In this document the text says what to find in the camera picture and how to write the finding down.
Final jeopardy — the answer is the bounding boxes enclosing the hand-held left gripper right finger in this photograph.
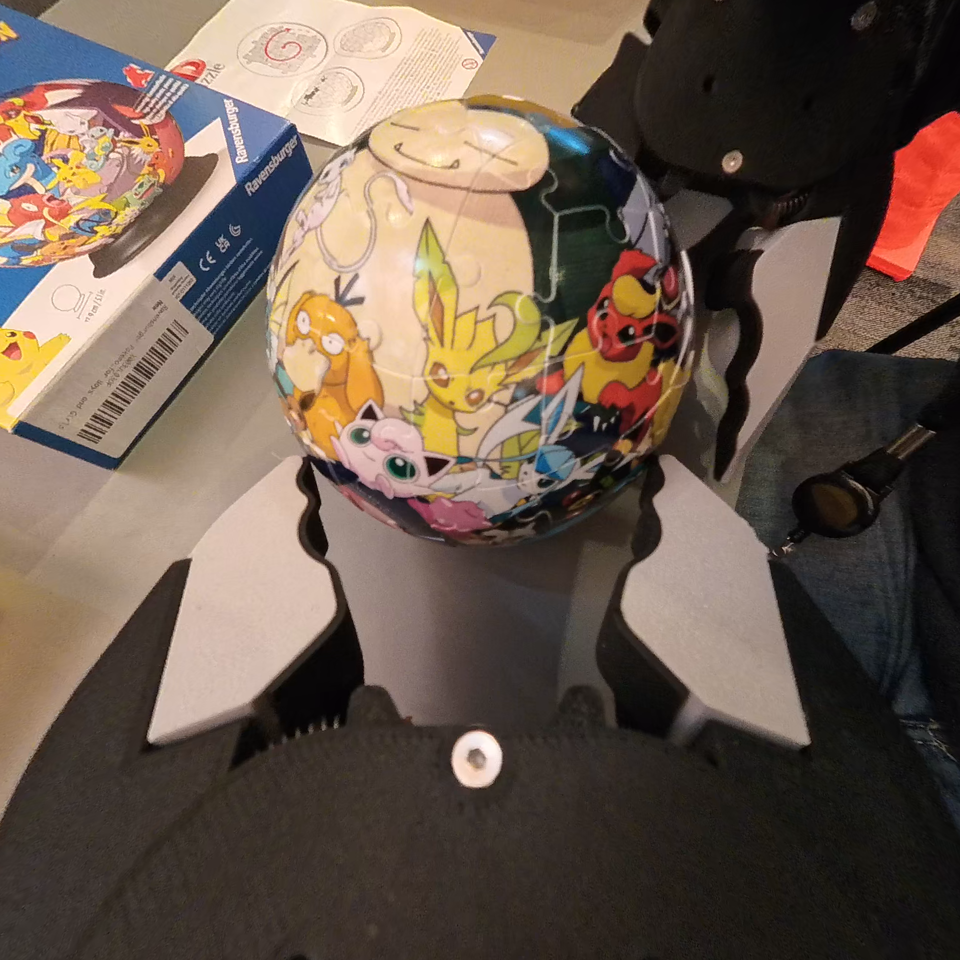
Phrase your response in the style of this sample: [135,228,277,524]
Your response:
[596,452,813,751]

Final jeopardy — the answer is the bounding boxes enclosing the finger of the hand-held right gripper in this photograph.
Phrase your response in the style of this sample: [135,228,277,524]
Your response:
[696,216,843,483]

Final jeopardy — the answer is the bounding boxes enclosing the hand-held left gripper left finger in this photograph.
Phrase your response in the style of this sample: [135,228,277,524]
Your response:
[146,453,365,746]

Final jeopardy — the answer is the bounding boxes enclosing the colourful puzzle ball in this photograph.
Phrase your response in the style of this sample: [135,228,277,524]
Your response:
[266,96,697,547]

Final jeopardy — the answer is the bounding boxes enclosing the blue puzzle box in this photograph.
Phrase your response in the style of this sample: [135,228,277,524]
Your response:
[0,18,315,470]

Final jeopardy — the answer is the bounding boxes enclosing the black badge reel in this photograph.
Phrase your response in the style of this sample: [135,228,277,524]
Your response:
[791,468,879,540]

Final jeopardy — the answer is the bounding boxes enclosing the person's blue jeans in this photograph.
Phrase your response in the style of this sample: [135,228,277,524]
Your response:
[738,351,960,796]

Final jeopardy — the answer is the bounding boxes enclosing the red plastic part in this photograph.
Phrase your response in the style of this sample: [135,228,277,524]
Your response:
[866,111,960,282]

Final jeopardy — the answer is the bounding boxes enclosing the white instruction sheet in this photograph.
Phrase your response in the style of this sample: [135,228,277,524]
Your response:
[166,0,498,147]

